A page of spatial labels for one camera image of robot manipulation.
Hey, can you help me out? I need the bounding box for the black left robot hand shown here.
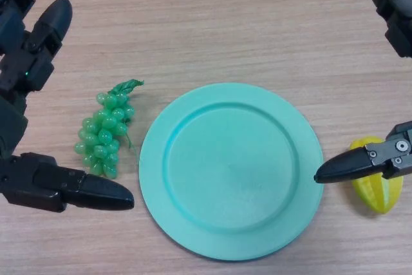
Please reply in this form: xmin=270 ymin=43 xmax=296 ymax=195
xmin=0 ymin=0 xmax=135 ymax=213

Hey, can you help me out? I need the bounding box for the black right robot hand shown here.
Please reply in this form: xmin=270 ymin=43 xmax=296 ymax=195
xmin=314 ymin=0 xmax=412 ymax=185

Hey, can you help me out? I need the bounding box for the green grape bunch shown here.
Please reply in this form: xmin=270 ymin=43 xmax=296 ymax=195
xmin=74 ymin=79 xmax=145 ymax=181

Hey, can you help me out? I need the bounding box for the green round plate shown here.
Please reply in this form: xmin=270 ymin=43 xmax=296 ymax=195
xmin=138 ymin=82 xmax=324 ymax=252

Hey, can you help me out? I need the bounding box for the yellow starfruit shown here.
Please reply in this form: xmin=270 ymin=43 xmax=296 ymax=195
xmin=350 ymin=137 xmax=404 ymax=214

